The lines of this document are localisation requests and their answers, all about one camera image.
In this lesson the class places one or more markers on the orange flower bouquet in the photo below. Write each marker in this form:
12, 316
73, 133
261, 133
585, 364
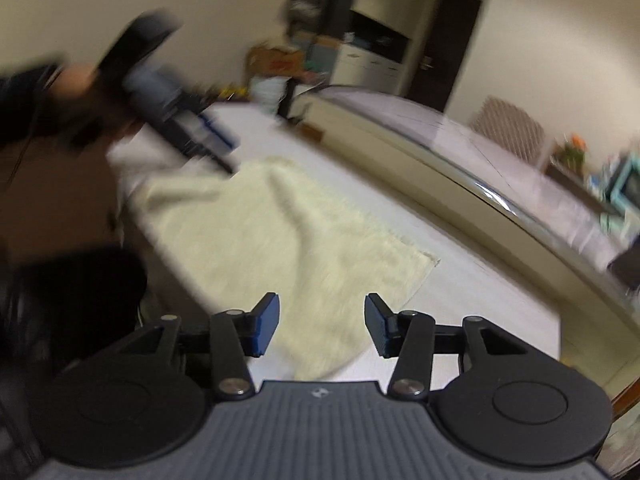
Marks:
574, 150

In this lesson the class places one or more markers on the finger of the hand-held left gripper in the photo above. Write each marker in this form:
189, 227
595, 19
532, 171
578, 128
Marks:
207, 157
216, 131

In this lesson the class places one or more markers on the teal small appliance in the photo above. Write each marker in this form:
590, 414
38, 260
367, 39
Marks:
625, 187

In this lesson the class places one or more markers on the person's left hand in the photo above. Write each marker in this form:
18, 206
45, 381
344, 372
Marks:
75, 82

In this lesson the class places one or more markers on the cream terry towel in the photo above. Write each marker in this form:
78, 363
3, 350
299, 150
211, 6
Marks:
280, 250

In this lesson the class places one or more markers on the glass-topped dining table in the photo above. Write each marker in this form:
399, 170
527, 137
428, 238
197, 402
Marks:
500, 180

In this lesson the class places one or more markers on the person's left forearm black sleeve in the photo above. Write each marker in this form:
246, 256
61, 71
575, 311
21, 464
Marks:
25, 105

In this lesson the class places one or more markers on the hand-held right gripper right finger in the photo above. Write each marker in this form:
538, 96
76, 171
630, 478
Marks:
376, 325

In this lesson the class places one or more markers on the colourful snack packets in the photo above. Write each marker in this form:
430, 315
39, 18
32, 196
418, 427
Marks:
232, 92

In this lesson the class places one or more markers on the grey hanging bag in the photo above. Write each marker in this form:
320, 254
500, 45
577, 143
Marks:
300, 15

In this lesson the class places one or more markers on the white plastic bucket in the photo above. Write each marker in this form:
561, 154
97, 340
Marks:
267, 95

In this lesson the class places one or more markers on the person's dark clothing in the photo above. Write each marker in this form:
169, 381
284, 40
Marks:
60, 300

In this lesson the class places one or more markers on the dark brown door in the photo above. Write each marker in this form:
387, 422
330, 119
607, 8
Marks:
445, 50

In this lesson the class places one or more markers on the beige quilted chair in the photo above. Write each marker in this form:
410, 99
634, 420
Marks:
507, 130

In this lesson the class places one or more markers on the white and black cabinet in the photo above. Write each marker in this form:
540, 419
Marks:
375, 35

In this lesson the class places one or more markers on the brown cardboard box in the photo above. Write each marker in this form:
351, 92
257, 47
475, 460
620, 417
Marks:
275, 62

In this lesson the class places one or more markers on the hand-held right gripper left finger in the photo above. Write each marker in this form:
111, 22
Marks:
267, 325

